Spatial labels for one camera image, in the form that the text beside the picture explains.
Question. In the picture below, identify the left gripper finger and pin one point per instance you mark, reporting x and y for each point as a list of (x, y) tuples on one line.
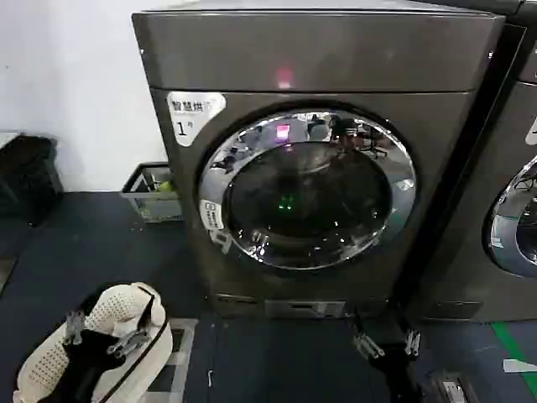
[(74, 329), (128, 343)]

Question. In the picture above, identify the small white door label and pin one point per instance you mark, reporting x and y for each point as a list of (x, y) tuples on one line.
[(211, 215)]

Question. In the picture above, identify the chrome glass door partly seen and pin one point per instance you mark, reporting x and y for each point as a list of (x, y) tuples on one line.
[(522, 226)]

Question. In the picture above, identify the white number one sticker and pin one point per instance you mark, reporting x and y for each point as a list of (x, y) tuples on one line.
[(189, 117)]

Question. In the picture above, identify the grey dryer partly seen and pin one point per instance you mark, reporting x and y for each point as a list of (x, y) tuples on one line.
[(474, 235)]

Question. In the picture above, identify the yellow-green item in crate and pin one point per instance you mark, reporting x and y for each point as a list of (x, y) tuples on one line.
[(165, 187)]

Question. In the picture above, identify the metal floor socket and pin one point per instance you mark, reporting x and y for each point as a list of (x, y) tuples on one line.
[(452, 389)]

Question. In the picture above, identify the grey dryer with number one sticker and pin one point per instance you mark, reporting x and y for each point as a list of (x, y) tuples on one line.
[(319, 63)]

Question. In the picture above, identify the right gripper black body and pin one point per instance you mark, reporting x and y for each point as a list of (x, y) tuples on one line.
[(394, 369)]

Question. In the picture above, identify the white sticker partly seen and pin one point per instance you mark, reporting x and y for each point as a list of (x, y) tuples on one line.
[(533, 132)]

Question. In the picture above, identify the grey plastic crate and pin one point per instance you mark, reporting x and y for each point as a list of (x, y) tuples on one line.
[(142, 201)]

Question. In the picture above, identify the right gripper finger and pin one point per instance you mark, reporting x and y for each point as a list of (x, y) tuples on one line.
[(412, 340), (367, 342)]

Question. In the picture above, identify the white perforated laundry basket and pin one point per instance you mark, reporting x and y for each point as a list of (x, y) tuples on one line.
[(46, 361)]

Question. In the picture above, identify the round chrome glass dryer door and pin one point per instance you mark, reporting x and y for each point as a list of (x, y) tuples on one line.
[(308, 201)]

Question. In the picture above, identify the white paper scrap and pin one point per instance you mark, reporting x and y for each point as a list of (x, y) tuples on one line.
[(520, 365)]

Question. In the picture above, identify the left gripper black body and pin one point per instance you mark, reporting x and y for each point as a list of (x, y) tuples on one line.
[(90, 350)]

